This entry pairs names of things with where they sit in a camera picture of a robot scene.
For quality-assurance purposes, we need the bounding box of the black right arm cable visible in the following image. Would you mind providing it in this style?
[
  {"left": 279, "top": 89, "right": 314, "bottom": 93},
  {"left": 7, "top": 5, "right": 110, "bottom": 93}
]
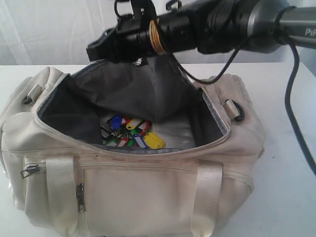
[{"left": 150, "top": 4, "right": 316, "bottom": 171}]

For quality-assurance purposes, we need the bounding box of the cream duffel bag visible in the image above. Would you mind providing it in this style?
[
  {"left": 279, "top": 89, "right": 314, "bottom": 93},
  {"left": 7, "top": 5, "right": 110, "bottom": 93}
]
[{"left": 0, "top": 57, "right": 266, "bottom": 237}]

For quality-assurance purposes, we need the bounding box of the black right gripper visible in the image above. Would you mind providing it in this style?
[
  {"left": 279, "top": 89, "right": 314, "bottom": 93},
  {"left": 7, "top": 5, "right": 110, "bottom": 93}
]
[{"left": 86, "top": 0, "right": 158, "bottom": 62}]

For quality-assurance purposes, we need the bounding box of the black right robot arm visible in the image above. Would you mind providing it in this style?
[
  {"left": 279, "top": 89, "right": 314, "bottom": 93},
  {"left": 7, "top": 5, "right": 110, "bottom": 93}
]
[{"left": 86, "top": 0, "right": 316, "bottom": 63}]

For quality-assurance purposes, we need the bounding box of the white backdrop curtain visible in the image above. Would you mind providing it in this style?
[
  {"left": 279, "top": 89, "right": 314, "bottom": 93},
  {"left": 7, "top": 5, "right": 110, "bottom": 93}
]
[{"left": 0, "top": 0, "right": 290, "bottom": 65}]

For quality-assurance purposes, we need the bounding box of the colourful key tag bunch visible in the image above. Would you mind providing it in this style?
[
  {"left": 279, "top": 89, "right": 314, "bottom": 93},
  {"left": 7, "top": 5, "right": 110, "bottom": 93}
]
[{"left": 100, "top": 115, "right": 165, "bottom": 150}]

